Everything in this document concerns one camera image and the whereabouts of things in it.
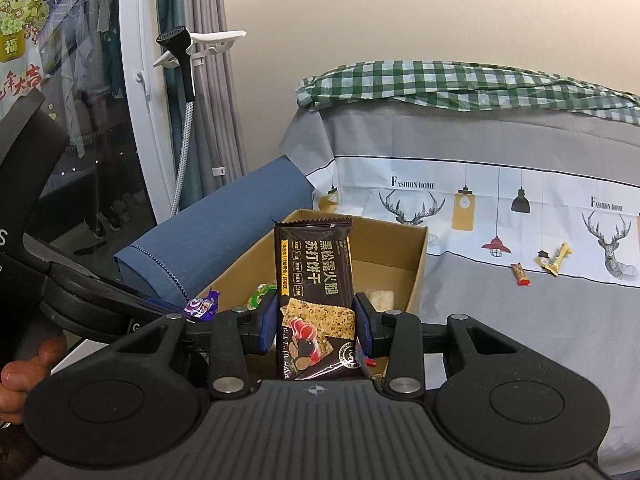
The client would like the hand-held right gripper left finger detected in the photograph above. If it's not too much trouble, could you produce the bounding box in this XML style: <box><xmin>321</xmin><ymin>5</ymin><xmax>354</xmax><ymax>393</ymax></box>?
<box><xmin>100</xmin><ymin>291</ymin><xmax>279</xmax><ymax>398</ymax></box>

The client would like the green round snack packet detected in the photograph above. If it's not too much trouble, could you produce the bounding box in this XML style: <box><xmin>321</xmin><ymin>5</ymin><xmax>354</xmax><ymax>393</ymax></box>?
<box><xmin>247</xmin><ymin>283</ymin><xmax>278</xmax><ymax>311</ymax></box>

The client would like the white hanger holder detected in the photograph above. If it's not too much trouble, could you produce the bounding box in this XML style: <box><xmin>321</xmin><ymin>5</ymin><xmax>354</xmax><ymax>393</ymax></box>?
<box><xmin>152</xmin><ymin>30</ymin><xmax>247</xmax><ymax>68</ymax></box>

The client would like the person's left hand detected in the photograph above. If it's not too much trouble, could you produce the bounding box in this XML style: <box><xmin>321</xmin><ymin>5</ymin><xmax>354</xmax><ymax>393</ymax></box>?
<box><xmin>0</xmin><ymin>334</ymin><xmax>68</xmax><ymax>427</ymax></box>

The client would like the black garment steamer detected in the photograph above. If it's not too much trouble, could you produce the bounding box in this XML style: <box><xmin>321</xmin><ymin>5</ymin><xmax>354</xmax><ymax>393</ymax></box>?
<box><xmin>156</xmin><ymin>25</ymin><xmax>197</xmax><ymax>218</ymax></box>

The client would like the white door frame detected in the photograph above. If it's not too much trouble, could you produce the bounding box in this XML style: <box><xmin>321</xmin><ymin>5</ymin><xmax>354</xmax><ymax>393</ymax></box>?
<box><xmin>117</xmin><ymin>0</ymin><xmax>173</xmax><ymax>226</ymax></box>

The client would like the green checked cloth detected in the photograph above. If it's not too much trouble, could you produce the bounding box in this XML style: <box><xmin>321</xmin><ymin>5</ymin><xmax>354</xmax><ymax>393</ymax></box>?
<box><xmin>295</xmin><ymin>60</ymin><xmax>640</xmax><ymax>126</ymax></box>

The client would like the purple candy packet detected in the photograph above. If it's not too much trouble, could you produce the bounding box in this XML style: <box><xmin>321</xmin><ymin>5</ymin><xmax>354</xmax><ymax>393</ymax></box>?
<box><xmin>182</xmin><ymin>287</ymin><xmax>221</xmax><ymax>322</ymax></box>

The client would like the grey printed bed sheet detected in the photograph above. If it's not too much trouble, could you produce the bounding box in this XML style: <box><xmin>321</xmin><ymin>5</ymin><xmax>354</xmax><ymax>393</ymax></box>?
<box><xmin>277</xmin><ymin>97</ymin><xmax>640</xmax><ymax>478</ymax></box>

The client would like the white nougat bar packet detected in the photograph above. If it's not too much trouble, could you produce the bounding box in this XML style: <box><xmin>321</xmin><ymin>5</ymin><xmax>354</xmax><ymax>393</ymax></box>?
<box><xmin>364</xmin><ymin>287</ymin><xmax>396</xmax><ymax>311</ymax></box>

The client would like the dark brown cracker packet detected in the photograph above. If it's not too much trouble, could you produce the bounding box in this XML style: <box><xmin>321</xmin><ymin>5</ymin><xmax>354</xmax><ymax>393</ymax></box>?
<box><xmin>272</xmin><ymin>212</ymin><xmax>362</xmax><ymax>381</ymax></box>

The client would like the brown cardboard box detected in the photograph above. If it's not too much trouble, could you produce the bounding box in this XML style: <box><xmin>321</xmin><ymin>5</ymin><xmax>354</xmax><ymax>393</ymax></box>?
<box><xmin>192</xmin><ymin>208</ymin><xmax>430</xmax><ymax>381</ymax></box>

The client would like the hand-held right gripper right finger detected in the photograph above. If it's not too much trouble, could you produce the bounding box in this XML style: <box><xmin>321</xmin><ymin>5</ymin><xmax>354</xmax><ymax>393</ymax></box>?
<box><xmin>352</xmin><ymin>291</ymin><xmax>538</xmax><ymax>397</ymax></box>

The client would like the colourful window sticker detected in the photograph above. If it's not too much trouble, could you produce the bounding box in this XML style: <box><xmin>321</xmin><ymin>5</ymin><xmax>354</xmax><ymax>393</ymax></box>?
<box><xmin>0</xmin><ymin>0</ymin><xmax>56</xmax><ymax>116</ymax></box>

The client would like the gold wrapped candy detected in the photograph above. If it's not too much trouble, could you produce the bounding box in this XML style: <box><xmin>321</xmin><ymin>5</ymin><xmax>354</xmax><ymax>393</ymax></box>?
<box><xmin>542</xmin><ymin>241</ymin><xmax>573</xmax><ymax>277</ymax></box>

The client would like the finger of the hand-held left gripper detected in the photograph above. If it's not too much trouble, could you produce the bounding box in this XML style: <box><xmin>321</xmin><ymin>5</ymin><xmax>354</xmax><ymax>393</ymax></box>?
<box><xmin>120</xmin><ymin>296</ymin><xmax>201</xmax><ymax>327</ymax></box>

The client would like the blue bolster cushion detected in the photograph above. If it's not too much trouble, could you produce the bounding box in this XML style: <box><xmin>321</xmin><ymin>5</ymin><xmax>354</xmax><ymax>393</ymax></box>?
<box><xmin>114</xmin><ymin>157</ymin><xmax>315</xmax><ymax>311</ymax></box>

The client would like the grey curtain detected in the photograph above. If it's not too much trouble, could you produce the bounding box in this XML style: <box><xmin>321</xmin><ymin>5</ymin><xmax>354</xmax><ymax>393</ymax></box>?
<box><xmin>182</xmin><ymin>0</ymin><xmax>248</xmax><ymax>201</ymax></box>

